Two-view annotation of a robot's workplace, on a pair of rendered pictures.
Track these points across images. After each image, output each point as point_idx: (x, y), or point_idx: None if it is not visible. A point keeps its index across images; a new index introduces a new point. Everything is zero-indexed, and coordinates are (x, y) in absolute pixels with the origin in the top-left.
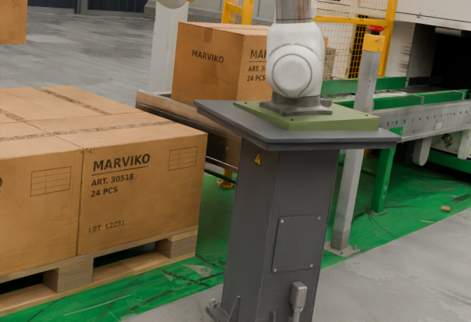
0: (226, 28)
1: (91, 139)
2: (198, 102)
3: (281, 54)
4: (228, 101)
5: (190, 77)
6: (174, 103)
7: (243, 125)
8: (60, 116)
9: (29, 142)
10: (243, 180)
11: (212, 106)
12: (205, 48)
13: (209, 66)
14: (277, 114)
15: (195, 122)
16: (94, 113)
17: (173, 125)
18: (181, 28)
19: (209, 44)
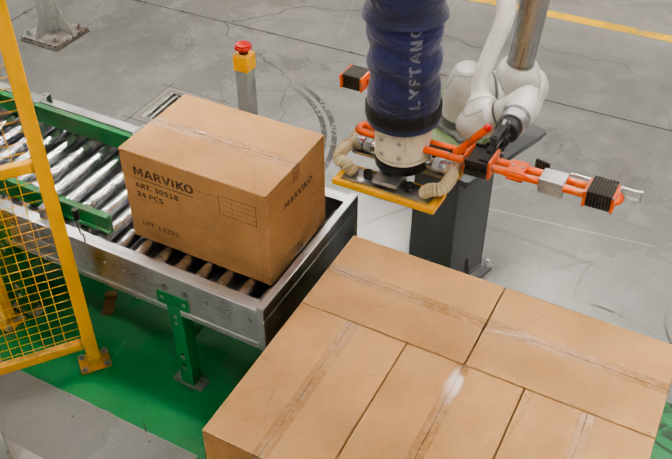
0: (275, 155)
1: (471, 294)
2: (475, 178)
3: (547, 81)
4: None
5: (286, 230)
6: (303, 262)
7: (525, 145)
8: (407, 351)
9: (530, 323)
10: (464, 196)
11: None
12: (295, 187)
13: (301, 198)
14: None
15: (321, 251)
16: (364, 332)
17: (347, 264)
18: (270, 198)
19: (298, 179)
